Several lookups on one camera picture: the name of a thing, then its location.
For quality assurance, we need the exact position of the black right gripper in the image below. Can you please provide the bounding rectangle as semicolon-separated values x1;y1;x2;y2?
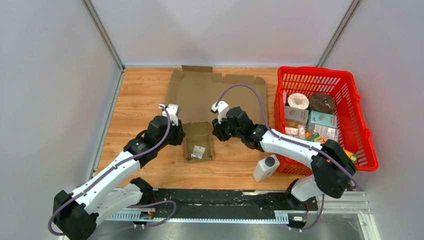
212;112;244;142

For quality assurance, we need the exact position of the small brown cardboard box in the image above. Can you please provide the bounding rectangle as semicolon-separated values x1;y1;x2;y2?
182;121;213;163

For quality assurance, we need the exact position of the small white paper tag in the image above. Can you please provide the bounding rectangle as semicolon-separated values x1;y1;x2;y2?
190;145;206;160

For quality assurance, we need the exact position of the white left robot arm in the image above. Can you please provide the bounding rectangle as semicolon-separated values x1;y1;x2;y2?
47;110;185;240

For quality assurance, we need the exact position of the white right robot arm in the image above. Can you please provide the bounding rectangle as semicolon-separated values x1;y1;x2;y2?
211;104;357;210

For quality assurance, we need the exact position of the pink grey snack box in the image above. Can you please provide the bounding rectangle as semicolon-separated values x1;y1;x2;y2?
284;105;309;128

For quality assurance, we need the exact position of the teal snack box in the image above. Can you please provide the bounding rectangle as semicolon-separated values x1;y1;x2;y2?
307;110;338;131

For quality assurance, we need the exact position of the white printed snack box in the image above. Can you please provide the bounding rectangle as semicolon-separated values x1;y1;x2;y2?
309;124;340;142

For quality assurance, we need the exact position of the yellow orange snack box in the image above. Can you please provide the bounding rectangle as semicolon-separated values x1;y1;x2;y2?
343;149;359;165

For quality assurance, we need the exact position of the white bottle black cap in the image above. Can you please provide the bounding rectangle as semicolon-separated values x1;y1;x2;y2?
252;154;280;182

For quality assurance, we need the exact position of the pink white small packet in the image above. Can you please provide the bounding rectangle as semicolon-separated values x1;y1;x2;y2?
285;124;306;140

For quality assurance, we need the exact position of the white tissue roll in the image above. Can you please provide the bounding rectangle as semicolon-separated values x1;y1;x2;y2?
287;92;310;110

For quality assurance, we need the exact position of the green snack packet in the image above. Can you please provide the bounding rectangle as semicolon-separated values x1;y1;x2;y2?
306;132;326;144

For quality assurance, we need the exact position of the brown round chocolate pastry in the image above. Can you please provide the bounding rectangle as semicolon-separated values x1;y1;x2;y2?
309;92;337;114

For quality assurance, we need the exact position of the red plastic basket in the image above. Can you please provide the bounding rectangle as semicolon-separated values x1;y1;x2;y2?
274;66;379;172

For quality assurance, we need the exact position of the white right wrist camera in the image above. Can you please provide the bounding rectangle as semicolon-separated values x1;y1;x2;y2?
210;100;230;124

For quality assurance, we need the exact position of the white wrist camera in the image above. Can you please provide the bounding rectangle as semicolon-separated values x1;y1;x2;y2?
210;100;230;124
159;104;180;126

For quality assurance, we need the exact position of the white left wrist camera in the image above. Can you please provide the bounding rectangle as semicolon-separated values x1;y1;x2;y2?
159;104;180;126

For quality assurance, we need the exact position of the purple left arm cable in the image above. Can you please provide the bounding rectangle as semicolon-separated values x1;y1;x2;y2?
47;105;178;238

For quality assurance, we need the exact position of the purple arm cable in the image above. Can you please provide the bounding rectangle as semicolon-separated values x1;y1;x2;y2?
47;105;178;238
214;83;360;233

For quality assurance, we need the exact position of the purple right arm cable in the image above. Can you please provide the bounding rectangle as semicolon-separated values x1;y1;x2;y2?
214;83;360;233

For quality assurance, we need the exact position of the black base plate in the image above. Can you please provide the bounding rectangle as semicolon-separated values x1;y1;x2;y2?
143;188;319;223

